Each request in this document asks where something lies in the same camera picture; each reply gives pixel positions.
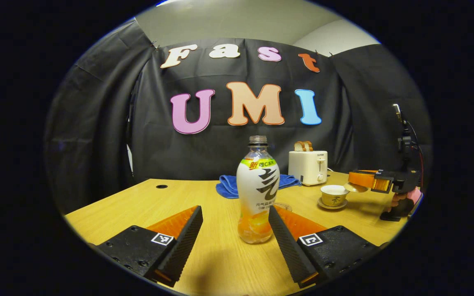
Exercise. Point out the folded blue towel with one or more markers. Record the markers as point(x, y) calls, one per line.
point(228, 187)

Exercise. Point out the toast bread slice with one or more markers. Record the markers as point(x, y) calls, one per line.
point(308, 145)
point(298, 146)

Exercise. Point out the beige ceramic teacup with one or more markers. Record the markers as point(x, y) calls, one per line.
point(335, 196)

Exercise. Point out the white toaster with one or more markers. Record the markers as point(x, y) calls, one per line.
point(307, 168)

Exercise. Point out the plastic water bottle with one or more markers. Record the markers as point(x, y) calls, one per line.
point(257, 193)

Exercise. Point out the beige teacup lid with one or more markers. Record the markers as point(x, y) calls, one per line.
point(354, 188)

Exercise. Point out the beige ceramic saucer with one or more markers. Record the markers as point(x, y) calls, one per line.
point(331, 206)

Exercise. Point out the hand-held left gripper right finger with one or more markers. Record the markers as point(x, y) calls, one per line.
point(288, 250)

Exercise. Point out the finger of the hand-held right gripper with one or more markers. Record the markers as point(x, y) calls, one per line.
point(381, 185)
point(360, 179)

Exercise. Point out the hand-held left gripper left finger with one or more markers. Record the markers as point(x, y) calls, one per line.
point(181, 250)

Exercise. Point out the black backdrop cloth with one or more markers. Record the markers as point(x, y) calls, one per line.
point(97, 123)

